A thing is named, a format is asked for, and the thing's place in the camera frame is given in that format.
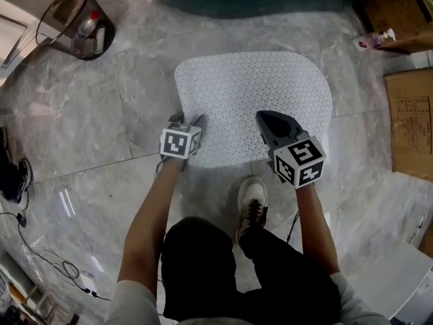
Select cluttered low rack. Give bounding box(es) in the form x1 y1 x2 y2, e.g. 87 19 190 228
0 252 79 325

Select white dotted bath mat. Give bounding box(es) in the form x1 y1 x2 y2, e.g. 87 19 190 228
174 51 335 169

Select clear bottle red cap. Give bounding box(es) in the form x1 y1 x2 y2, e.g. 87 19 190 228
74 9 101 41

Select person's left forearm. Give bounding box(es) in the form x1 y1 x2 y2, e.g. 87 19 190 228
116 156 186 293

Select person's right forearm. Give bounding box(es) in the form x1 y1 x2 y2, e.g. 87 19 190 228
295 180 342 278

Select white pump bottle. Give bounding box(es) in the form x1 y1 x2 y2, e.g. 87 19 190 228
350 28 397 51

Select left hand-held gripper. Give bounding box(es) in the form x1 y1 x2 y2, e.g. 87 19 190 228
158 111 208 172

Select large cardboard box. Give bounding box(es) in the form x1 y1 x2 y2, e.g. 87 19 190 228
383 67 433 183

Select person's white sneaker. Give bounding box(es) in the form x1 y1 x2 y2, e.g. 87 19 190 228
234 175 269 247

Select small cardboard box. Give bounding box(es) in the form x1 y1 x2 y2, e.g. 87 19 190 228
350 0 433 55

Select dark storage basket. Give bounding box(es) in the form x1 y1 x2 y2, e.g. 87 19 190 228
35 0 116 62

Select person's black trousers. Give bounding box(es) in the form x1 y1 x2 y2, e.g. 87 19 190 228
160 216 342 324

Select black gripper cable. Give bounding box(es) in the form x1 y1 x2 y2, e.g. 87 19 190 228
285 211 302 244
154 160 170 179

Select black and white wires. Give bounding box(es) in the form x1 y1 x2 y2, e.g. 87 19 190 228
0 211 113 303

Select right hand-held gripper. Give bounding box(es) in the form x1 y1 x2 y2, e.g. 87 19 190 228
255 110 328 190

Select white panel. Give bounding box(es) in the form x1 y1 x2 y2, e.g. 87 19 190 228
350 239 433 322

